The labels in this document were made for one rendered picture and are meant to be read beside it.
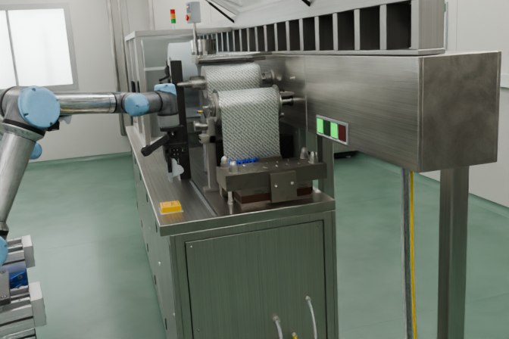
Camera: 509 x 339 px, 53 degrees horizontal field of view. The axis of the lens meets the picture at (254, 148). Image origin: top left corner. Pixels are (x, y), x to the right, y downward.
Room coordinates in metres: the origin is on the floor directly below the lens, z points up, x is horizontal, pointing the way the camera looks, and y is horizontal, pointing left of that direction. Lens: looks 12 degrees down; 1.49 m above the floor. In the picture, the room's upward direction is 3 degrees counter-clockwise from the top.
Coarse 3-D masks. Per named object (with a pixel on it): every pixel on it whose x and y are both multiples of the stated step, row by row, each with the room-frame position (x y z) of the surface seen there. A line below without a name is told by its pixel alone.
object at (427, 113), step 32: (288, 64) 2.16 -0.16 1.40; (320, 64) 1.83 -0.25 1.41; (352, 64) 1.60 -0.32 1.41; (384, 64) 1.42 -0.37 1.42; (416, 64) 1.27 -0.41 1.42; (448, 64) 1.29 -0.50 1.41; (480, 64) 1.31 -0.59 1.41; (288, 96) 2.17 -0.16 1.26; (320, 96) 1.84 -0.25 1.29; (352, 96) 1.60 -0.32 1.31; (384, 96) 1.42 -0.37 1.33; (416, 96) 1.27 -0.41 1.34; (448, 96) 1.29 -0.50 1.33; (480, 96) 1.32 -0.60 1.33; (352, 128) 1.61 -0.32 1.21; (384, 128) 1.42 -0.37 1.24; (416, 128) 1.27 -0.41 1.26; (448, 128) 1.29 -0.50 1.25; (480, 128) 1.32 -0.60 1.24; (416, 160) 1.27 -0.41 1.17; (448, 160) 1.29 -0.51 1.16; (480, 160) 1.32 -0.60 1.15
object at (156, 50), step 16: (128, 48) 3.94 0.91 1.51; (144, 48) 2.92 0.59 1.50; (160, 48) 2.95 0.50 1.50; (176, 48) 2.97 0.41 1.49; (224, 48) 3.05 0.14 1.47; (144, 64) 4.06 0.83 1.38; (160, 64) 2.95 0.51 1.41; (192, 64) 3.00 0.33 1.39; (192, 96) 2.99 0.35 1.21; (192, 112) 2.99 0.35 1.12; (192, 128) 2.99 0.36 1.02; (192, 144) 2.99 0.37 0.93
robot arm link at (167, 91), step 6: (162, 84) 1.83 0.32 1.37; (168, 84) 1.81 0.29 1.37; (156, 90) 1.80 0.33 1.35; (162, 90) 1.79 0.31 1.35; (168, 90) 1.79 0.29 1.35; (174, 90) 1.82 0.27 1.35; (162, 96) 1.78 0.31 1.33; (168, 96) 1.79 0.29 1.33; (174, 96) 1.81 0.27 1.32; (168, 102) 1.79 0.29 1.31; (174, 102) 1.81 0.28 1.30; (162, 108) 1.78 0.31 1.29; (168, 108) 1.79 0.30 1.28; (174, 108) 1.81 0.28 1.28; (162, 114) 1.79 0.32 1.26; (168, 114) 1.79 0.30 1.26; (174, 114) 1.80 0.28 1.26
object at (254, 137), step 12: (228, 120) 1.99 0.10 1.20; (240, 120) 2.00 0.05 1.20; (252, 120) 2.01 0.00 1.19; (264, 120) 2.03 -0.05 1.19; (276, 120) 2.04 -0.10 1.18; (228, 132) 1.99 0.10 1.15; (240, 132) 2.00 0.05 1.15; (252, 132) 2.01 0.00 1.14; (264, 132) 2.03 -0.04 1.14; (276, 132) 2.04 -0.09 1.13; (228, 144) 1.99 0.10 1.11; (240, 144) 2.00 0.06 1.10; (252, 144) 2.01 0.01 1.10; (264, 144) 2.03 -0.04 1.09; (276, 144) 2.04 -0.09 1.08; (228, 156) 1.98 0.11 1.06; (240, 156) 2.00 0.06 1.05; (252, 156) 2.01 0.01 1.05; (264, 156) 2.03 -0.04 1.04
